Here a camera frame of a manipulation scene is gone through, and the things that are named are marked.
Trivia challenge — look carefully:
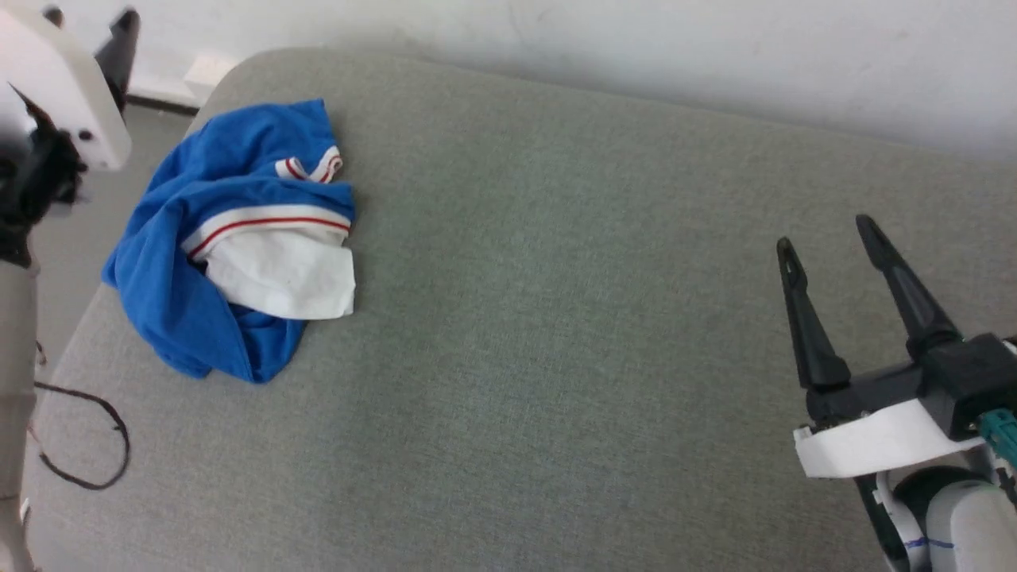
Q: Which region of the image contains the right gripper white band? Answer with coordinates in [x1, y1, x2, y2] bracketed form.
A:
[776, 214, 987, 480]

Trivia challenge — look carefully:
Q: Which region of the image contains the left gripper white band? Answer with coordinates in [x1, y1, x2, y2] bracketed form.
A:
[0, 6, 142, 268]

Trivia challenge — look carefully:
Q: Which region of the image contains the blue white basketball jersey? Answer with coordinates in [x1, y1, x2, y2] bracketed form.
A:
[101, 99, 356, 384]

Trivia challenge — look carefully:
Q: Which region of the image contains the black skirting strip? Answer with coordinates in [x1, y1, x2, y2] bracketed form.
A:
[127, 94, 199, 117]

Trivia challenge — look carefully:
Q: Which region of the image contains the grey fabric sofa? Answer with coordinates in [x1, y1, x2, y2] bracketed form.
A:
[20, 46, 1017, 572]

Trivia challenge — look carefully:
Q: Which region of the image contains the white wall box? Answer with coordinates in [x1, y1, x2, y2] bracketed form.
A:
[184, 51, 239, 90]

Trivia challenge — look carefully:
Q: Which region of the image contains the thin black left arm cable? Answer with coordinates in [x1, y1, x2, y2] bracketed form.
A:
[28, 381, 132, 491]

